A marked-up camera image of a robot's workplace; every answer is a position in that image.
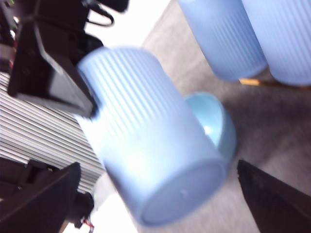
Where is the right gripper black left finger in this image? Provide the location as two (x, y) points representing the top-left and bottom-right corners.
(0, 162), (81, 233)

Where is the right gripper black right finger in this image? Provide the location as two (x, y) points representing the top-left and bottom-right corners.
(237, 159), (311, 233)

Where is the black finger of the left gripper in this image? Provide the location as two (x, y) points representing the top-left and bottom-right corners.
(7, 21), (101, 119)

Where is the blue ribbed cup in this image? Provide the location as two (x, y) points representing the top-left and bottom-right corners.
(177, 0), (268, 82)
(77, 46), (227, 228)
(242, 0), (311, 87)

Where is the light blue ribbed bowl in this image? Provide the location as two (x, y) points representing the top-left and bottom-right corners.
(184, 91), (238, 168)

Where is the tilted blue ribbed cup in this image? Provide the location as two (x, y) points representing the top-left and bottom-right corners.
(177, 0), (268, 82)

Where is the ribbed aluminium panel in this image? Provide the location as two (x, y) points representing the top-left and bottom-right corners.
(0, 71), (105, 193)

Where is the black mount with red wires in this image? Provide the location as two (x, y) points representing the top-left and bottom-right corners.
(71, 190), (96, 230)

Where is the black cable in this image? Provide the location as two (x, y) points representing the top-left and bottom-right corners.
(84, 4), (115, 26)

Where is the gold wire cup rack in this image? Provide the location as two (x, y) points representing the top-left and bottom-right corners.
(239, 77), (311, 88)

